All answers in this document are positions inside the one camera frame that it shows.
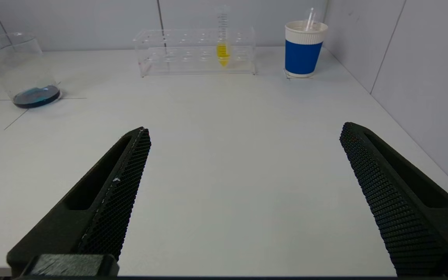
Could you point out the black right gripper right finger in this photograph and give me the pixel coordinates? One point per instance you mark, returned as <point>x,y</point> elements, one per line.
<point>410,217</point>

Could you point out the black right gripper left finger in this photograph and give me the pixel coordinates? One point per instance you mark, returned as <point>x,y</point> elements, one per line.
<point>107,210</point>

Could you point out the red pigment test tube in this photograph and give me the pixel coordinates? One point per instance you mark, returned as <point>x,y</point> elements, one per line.
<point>310,19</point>

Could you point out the clear glass beaker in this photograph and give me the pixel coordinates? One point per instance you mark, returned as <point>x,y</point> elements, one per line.
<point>33,89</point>

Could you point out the clear acrylic test tube rack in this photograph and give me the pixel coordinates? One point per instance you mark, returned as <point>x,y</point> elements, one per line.
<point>177,58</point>

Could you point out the yellow pigment test tube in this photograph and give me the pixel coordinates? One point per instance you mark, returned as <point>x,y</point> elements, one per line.
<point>223,52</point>

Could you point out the blue white paper cup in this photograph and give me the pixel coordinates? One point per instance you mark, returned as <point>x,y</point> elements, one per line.
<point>303,54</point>

